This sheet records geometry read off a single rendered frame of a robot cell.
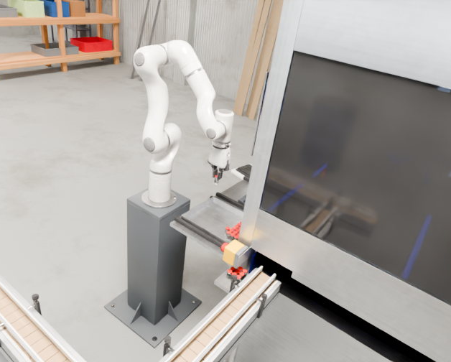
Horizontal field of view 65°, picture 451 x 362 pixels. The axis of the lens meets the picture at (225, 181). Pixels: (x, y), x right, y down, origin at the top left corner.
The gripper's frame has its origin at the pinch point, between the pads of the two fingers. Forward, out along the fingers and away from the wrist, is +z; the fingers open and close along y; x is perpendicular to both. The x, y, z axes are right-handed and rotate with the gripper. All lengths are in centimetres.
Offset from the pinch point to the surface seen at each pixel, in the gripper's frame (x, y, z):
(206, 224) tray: 6.6, -1.5, 25.7
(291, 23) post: 20, -34, -73
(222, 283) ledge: 32, -31, 27
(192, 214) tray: 5.5, 9.1, 25.5
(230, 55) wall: -427, 294, 32
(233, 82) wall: -427, 280, 77
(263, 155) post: 20.1, -32.6, -28.5
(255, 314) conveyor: 40, -51, 23
